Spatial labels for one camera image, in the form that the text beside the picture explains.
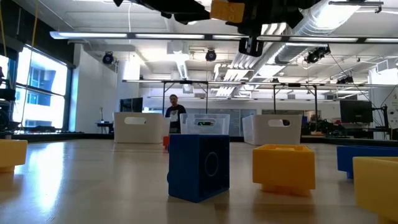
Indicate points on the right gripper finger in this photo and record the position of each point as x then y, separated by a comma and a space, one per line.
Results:
186, 9
273, 12

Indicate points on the black aluminium table frame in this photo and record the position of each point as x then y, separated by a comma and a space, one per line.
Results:
62, 136

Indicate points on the white plastic bin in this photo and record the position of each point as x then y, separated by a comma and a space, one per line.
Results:
270, 133
140, 130

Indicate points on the red toy brick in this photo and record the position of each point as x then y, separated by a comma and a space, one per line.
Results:
166, 141

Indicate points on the black metal rig frame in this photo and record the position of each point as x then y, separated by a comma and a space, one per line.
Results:
316, 102
163, 99

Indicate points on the black hanging camera cluster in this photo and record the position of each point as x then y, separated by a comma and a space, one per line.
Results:
317, 54

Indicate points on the small yellow toy brick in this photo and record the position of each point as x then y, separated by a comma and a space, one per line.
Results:
376, 186

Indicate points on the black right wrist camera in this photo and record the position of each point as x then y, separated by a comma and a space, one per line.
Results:
250, 46

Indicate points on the large window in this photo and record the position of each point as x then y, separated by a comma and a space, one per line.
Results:
46, 77

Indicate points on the clear plastic bin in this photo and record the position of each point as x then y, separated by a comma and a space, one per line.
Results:
219, 124

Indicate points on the black hanging ceiling device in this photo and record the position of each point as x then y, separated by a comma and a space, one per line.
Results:
108, 58
211, 55

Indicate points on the black computer monitor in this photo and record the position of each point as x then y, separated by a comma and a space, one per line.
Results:
356, 111
131, 104

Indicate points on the long ceiling light bar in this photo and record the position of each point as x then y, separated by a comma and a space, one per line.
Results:
168, 35

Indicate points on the silver ventilation duct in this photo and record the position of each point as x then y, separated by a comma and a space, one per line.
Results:
314, 25

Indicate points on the person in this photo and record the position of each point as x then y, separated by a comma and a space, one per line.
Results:
174, 113

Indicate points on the small black side table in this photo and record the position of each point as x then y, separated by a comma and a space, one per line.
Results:
104, 124

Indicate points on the small blue toy brick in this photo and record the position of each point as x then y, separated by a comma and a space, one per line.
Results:
199, 166

